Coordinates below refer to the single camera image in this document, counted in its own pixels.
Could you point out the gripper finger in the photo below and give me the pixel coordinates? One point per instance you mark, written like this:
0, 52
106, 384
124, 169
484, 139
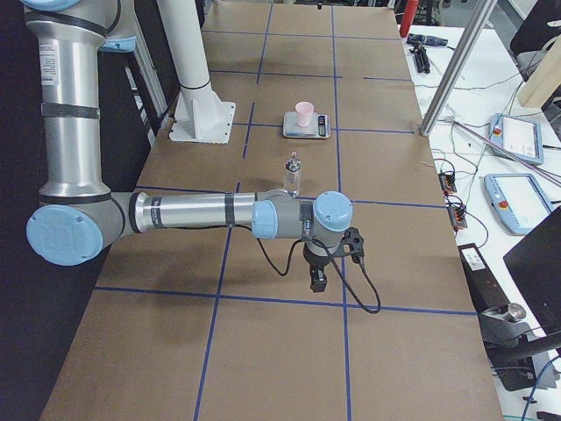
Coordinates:
321, 281
314, 279

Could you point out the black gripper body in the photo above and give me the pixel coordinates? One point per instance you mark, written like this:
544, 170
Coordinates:
316, 265

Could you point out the clear glass sauce bottle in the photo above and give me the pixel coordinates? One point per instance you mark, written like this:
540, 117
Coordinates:
292, 176

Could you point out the pink plastic cup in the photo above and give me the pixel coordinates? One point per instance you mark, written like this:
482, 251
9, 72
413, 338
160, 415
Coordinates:
304, 113

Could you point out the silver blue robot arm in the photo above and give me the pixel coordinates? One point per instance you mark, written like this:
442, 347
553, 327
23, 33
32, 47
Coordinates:
79, 215

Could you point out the upper orange terminal block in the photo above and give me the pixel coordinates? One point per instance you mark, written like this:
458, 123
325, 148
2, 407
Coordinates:
447, 181

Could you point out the black box white label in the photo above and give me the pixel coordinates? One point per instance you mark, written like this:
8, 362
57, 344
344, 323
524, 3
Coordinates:
485, 290

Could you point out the black monitor with stand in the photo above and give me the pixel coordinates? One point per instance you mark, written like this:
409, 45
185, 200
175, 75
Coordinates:
516, 353

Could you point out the near blue teach pendant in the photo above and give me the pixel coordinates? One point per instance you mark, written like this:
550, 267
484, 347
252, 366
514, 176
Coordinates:
518, 200

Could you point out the blue teach pendant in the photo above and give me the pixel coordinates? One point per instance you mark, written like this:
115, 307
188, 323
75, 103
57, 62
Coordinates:
518, 136
518, 200

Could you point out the black folded tripod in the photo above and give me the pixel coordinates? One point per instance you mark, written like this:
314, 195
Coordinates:
421, 60

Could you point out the far blue teach pendant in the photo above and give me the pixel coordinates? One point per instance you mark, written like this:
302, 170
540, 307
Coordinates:
518, 136

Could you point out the folded blue umbrella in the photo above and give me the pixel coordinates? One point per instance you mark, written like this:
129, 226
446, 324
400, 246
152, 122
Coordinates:
426, 40

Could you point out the wooden board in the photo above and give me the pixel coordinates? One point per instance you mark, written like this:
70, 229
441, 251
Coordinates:
544, 80

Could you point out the black office chair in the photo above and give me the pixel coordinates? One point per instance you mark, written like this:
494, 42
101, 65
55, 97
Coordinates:
536, 34

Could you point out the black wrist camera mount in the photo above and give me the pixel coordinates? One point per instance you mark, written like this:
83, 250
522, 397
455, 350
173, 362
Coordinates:
352, 244

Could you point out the aluminium frame post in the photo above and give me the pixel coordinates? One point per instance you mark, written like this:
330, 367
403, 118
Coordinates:
468, 39

